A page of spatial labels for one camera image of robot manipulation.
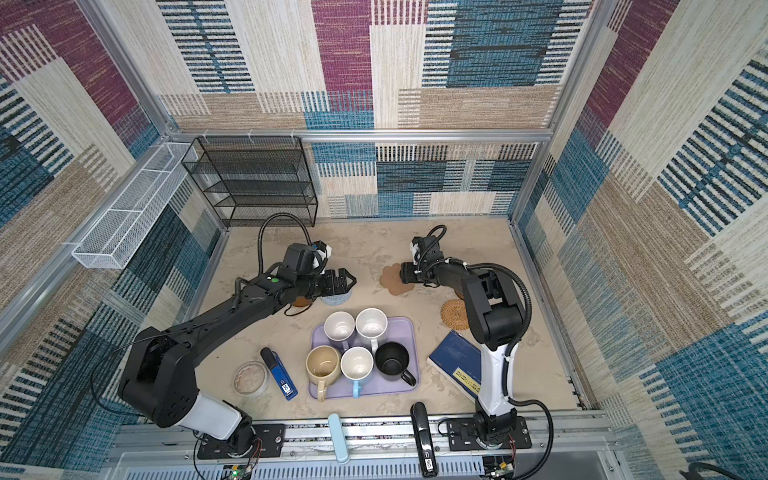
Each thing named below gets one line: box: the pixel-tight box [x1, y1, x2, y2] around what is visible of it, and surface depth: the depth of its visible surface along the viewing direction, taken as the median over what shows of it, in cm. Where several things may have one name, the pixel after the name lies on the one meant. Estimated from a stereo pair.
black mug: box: [374, 342, 417, 387], surface depth 80 cm
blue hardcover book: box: [427, 329, 482, 402], surface depth 86 cm
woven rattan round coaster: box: [440, 299, 469, 330], surface depth 96 cm
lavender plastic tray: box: [309, 317, 420, 399], surface depth 83 cm
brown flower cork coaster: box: [380, 263, 415, 296], surface depth 104 cm
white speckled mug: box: [355, 307, 389, 353], surface depth 87 cm
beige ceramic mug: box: [305, 345, 341, 403], surface depth 79 cm
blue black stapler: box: [260, 346, 299, 401], surface depth 83 cm
